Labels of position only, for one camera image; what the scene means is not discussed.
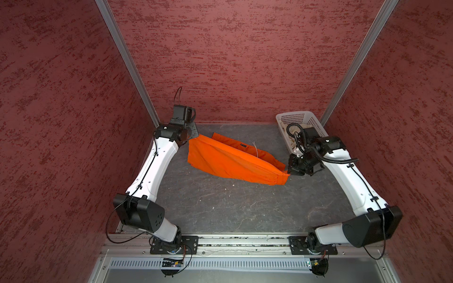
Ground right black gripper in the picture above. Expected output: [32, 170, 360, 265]
[288, 150, 322, 176]

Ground orange shorts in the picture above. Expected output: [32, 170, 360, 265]
[188, 133, 290, 186]

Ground beige shorts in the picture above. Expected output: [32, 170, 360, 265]
[282, 123, 303, 154]

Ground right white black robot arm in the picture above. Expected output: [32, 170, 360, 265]
[286, 123, 403, 254]

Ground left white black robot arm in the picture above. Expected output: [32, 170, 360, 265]
[113, 105, 199, 254]

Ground white plastic laundry basket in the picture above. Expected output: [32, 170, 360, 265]
[276, 111, 328, 154]

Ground right small circuit board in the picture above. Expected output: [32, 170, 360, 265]
[310, 258, 326, 269]

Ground small circuit board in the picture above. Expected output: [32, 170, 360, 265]
[310, 258, 326, 269]
[162, 258, 185, 268]

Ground left small circuit board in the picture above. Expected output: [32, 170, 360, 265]
[162, 258, 185, 268]

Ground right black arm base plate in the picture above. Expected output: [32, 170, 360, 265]
[288, 236, 338, 256]

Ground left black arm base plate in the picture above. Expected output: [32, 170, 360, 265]
[149, 235, 199, 255]

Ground aluminium front rail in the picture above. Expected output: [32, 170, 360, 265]
[103, 233, 384, 257]

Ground white slotted cable duct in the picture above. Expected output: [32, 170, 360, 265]
[109, 258, 311, 272]

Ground left aluminium corner post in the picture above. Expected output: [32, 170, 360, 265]
[95, 0, 160, 127]

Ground aluminium corner post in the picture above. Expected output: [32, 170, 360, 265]
[95, 0, 160, 127]
[320, 0, 399, 126]

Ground right aluminium corner post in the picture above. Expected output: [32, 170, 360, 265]
[320, 0, 399, 126]

